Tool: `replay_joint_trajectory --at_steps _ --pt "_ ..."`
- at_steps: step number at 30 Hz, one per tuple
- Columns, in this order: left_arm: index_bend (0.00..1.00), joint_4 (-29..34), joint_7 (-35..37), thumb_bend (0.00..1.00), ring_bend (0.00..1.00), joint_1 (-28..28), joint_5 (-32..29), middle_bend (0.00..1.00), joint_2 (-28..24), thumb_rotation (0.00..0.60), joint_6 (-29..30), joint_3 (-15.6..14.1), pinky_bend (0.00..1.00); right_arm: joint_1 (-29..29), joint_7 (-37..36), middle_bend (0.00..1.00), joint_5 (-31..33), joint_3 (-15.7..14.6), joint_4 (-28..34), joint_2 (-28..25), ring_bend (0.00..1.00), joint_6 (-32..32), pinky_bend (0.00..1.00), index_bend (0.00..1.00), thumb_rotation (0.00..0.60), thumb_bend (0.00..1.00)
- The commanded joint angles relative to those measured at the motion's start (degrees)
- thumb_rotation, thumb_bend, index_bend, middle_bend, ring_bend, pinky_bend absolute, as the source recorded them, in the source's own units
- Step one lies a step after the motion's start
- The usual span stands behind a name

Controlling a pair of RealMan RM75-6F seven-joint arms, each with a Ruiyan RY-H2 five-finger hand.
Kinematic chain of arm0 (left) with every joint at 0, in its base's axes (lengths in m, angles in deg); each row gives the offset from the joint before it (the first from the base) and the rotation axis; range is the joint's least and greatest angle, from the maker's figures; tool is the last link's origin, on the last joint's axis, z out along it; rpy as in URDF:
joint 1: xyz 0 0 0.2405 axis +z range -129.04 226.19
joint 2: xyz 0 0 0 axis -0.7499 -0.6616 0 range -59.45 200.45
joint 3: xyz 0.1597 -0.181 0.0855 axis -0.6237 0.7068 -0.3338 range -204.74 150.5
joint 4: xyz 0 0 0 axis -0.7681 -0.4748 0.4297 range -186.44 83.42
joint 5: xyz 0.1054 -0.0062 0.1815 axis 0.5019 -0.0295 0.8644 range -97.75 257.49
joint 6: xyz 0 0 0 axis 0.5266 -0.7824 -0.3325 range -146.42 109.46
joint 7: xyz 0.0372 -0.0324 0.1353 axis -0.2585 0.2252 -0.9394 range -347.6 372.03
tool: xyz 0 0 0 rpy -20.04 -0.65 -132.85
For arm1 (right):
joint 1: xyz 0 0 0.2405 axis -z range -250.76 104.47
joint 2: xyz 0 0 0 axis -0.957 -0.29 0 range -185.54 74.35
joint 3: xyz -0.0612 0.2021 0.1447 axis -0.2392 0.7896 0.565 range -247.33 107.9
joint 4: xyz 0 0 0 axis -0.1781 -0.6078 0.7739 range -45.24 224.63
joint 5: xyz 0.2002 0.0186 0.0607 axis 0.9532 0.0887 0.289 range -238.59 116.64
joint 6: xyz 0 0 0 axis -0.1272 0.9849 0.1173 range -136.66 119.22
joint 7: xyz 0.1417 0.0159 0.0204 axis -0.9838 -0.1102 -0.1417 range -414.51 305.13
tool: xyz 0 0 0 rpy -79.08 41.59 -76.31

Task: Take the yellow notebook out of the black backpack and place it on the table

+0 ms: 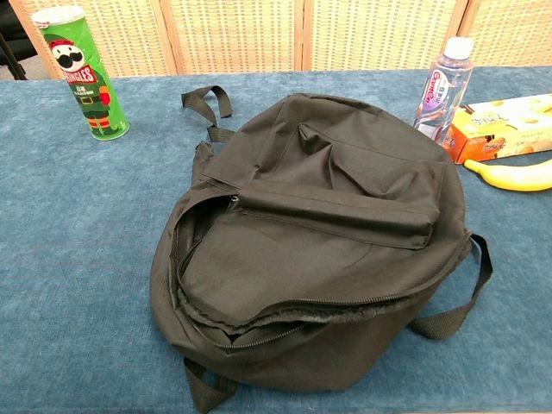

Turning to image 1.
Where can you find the black fabric backpack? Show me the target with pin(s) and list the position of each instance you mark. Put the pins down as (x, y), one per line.
(345, 172)

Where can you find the wicker folding screen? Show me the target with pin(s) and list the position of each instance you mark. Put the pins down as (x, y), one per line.
(237, 34)

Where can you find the clear bottle purple label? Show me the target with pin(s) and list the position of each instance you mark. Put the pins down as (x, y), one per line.
(444, 86)

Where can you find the blue table cloth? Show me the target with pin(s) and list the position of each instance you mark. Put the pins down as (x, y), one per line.
(64, 259)

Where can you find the green Pringles can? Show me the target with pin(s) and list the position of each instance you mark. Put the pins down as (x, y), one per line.
(82, 77)

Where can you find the yellow banana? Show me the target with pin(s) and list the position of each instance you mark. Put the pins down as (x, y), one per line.
(513, 177)

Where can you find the orange biscuit box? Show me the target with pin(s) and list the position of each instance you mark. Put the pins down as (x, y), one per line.
(509, 129)

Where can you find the black tripod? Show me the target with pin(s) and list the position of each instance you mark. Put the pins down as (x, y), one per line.
(13, 58)

